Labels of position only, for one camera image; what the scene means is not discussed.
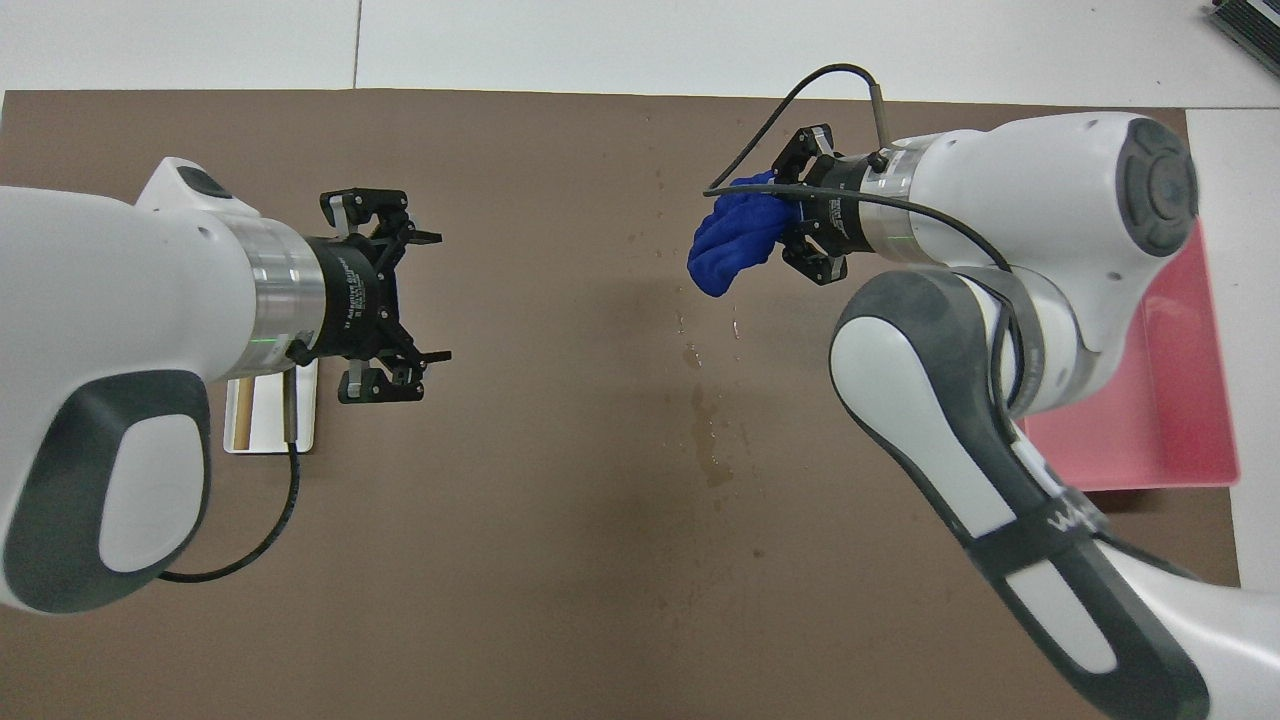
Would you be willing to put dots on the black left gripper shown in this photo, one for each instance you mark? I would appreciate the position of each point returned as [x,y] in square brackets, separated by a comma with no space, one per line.
[355,295]

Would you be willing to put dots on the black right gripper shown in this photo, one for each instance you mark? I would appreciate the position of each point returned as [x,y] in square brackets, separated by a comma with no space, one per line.
[840,205]

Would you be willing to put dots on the blue towel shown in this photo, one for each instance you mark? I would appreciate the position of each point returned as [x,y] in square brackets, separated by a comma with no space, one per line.
[735,240]

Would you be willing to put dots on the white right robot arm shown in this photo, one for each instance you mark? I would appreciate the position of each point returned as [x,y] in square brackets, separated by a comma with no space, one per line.
[1050,200]

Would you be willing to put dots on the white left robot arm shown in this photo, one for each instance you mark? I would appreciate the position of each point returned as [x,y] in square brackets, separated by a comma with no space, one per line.
[120,300]

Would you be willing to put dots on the white rack base tray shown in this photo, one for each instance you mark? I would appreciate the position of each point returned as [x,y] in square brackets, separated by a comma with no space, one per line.
[265,420]

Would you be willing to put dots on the wooden rack rod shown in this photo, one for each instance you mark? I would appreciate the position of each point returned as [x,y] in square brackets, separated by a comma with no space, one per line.
[241,420]

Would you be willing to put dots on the brown table mat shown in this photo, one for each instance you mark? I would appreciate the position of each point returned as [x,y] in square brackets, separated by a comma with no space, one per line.
[560,560]

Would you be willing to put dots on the pink plastic bin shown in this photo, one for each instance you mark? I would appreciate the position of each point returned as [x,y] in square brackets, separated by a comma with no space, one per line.
[1170,420]

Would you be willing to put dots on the dark ribbed device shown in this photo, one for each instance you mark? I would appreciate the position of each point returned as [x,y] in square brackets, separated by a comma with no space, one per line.
[1255,20]

